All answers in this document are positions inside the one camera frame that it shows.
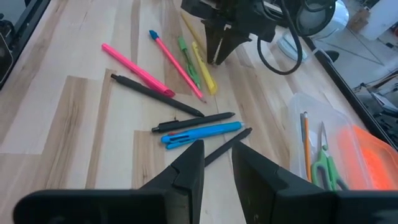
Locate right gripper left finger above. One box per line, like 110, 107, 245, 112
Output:
136, 139, 205, 224

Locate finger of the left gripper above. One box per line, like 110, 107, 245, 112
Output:
201, 21, 226, 65
216, 27, 251, 66

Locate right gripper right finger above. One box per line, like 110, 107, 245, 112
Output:
231, 141, 338, 224

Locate thin yellow pencil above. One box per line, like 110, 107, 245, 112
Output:
180, 11, 208, 57

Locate yellow highlighter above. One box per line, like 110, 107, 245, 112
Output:
191, 40, 218, 96

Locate green pen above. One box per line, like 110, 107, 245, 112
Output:
177, 35, 202, 90

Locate pink pen blue cap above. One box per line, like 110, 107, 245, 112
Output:
148, 29, 207, 104

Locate blue multicolour pen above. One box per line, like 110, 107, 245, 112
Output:
160, 121, 246, 151

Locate slim black pen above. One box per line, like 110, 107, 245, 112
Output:
203, 127, 253, 167

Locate orange pencil pink eraser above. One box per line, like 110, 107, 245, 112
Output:
302, 111, 313, 183

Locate black pen with clip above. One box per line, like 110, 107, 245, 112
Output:
150, 111, 236, 134

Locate black pen round button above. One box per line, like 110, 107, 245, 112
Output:
110, 73, 205, 118

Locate thick pink highlighter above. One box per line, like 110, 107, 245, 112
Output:
101, 42, 176, 98

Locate clear pencil box orange lid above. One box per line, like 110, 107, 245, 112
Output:
287, 92, 398, 191

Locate white paper sheet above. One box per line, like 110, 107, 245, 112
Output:
360, 0, 398, 41

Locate green handled scissors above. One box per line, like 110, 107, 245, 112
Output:
310, 121, 349, 191

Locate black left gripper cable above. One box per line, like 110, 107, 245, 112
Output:
256, 0, 304, 76

